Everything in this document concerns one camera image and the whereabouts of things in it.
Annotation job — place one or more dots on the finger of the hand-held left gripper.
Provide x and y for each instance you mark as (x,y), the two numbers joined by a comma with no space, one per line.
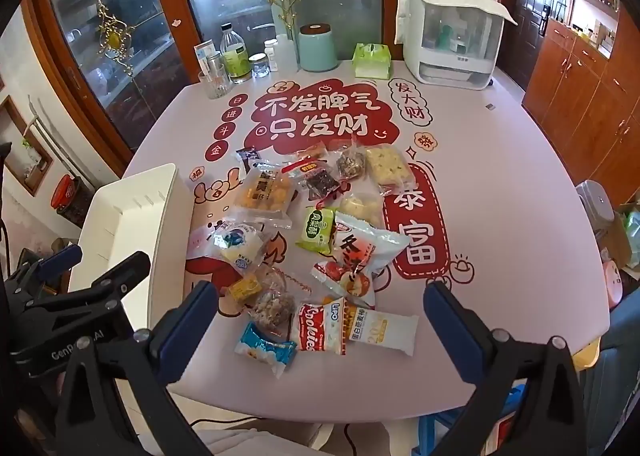
(125,272)
(60,257)

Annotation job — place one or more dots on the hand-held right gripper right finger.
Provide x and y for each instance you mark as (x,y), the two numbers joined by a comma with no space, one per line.
(447,316)

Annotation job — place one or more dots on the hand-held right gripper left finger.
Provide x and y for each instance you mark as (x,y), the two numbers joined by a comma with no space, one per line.
(192,316)

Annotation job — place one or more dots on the white plastic tray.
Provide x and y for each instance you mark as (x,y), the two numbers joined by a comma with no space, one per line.
(130,216)

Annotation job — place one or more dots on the small yellow snack packet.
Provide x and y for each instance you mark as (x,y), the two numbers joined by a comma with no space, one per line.
(245,288)

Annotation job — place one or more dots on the blue candy packet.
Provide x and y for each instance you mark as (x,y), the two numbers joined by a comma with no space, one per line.
(265,348)

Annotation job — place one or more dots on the red white wafer packet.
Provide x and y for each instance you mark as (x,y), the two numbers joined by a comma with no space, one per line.
(317,328)

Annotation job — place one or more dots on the pale cookie clear packet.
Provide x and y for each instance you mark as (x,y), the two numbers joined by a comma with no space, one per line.
(362,206)

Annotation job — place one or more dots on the red label dark cake packet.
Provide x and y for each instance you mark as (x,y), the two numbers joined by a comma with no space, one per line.
(320,180)

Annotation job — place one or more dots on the white bar snack packet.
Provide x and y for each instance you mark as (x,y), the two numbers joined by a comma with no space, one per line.
(385,328)

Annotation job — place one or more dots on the red lid container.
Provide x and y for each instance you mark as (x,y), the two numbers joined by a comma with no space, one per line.
(67,193)

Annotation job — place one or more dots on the clear nut ball packet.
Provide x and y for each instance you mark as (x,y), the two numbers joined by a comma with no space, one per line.
(272,308)

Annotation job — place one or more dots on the red white snack bag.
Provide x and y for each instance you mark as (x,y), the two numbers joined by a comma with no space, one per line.
(360,256)

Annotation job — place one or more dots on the yellow pastry snack packet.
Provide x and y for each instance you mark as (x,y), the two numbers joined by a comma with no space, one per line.
(265,196)

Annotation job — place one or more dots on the green snack packet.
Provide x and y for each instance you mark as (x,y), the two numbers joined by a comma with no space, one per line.
(316,228)

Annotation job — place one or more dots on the pale cracker snack packet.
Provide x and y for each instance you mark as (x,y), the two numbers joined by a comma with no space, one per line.
(387,168)

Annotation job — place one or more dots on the pink round object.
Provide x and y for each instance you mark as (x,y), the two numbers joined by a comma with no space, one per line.
(612,283)

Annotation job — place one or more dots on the small dark snack packet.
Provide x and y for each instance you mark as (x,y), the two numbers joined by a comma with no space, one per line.
(248,156)

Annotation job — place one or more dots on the clear nut bar packet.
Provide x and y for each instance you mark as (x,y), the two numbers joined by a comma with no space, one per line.
(350,163)

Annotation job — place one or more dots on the grey appliance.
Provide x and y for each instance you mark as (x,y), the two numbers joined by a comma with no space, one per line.
(595,206)

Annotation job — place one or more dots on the small orange snack packet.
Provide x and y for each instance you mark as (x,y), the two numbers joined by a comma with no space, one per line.
(314,153)

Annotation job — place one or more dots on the clear drinking glass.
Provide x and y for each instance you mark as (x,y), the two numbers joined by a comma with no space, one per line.
(216,80)

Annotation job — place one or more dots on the small white box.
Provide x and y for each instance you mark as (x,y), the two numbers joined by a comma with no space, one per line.
(204,53)

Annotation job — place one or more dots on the green label glass bottle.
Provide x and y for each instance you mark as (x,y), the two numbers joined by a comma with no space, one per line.
(235,60)

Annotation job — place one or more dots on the small glass jar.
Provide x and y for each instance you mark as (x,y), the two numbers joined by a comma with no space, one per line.
(259,66)

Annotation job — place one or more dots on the white countertop storage cabinet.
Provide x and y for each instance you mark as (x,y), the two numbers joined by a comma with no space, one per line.
(450,60)

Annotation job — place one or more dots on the small white bottle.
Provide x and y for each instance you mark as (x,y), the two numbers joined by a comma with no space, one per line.
(271,54)

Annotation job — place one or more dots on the green tissue pack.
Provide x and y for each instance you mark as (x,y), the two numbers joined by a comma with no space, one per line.
(372,63)

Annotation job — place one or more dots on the translucent plastic bottle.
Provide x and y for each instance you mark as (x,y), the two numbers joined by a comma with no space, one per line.
(286,55)

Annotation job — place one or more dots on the mint green canister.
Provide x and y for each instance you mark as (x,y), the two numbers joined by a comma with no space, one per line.
(317,49)

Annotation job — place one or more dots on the dark entrance door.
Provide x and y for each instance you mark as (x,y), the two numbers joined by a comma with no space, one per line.
(532,25)

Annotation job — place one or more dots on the wooden wall cabinets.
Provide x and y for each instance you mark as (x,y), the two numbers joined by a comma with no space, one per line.
(575,85)

